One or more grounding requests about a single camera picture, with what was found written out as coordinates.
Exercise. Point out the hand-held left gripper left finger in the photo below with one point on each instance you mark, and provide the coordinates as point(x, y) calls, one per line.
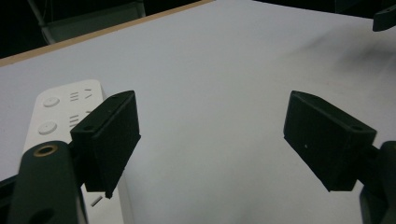
point(107, 140)

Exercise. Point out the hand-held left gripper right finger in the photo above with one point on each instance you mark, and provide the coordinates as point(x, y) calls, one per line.
point(323, 140)

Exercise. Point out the white power strip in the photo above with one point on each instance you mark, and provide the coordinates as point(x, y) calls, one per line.
point(59, 109)

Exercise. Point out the grey metal stand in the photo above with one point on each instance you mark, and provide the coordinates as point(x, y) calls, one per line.
point(93, 18)

